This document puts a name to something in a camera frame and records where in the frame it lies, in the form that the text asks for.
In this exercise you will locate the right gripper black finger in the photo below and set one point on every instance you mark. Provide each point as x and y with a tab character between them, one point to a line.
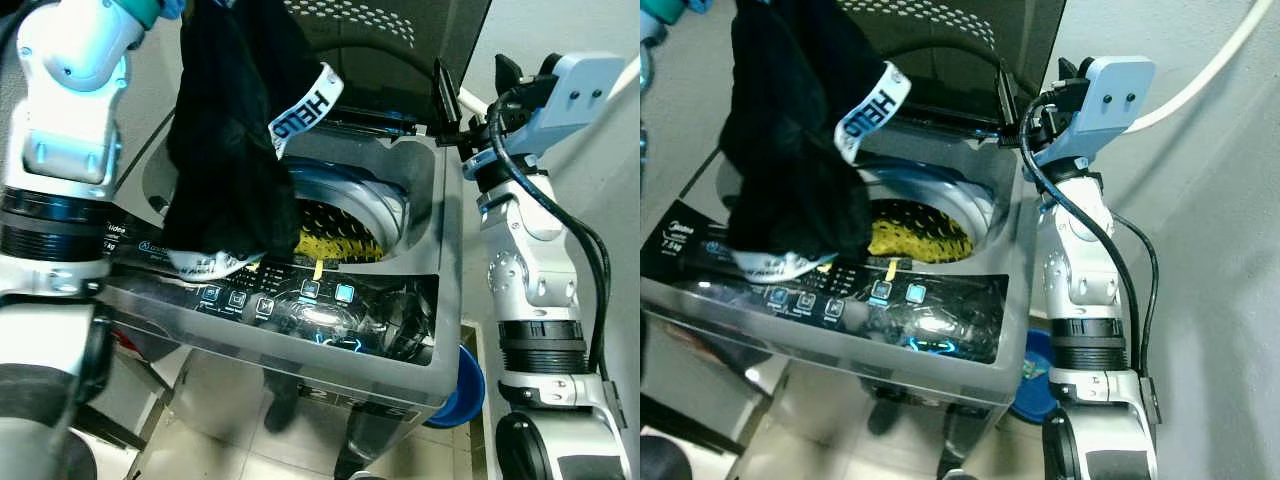
1007	100
446	105
508	74
1068	72

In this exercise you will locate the black garment white lettered band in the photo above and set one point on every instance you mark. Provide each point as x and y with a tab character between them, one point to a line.
220	150
790	150

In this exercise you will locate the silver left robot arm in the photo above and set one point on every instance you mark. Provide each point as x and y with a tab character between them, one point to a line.
660	15
60	130

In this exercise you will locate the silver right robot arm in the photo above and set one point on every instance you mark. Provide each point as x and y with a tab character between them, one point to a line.
530	260
1085	270

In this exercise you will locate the dark washing machine lid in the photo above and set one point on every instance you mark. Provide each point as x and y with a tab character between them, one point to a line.
960	70
400	60

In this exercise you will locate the grey top-load washing machine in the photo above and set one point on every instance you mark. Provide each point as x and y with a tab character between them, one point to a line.
1000	200
400	180

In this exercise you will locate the yellow black patterned garment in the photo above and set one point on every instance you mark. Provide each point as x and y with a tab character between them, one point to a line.
340	240
920	238

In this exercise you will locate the blue plastic basin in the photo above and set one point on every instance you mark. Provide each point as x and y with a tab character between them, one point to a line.
462	390
1035	375

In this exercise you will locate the light blue right wrist camera mount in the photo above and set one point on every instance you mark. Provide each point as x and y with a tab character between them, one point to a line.
580	100
1115	100

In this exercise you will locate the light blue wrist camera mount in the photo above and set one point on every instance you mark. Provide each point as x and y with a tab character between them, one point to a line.
1115	100
172	8
698	4
580	100

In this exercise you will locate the light blue left wrist camera mount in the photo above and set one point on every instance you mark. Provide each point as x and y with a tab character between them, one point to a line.
172	8
698	4

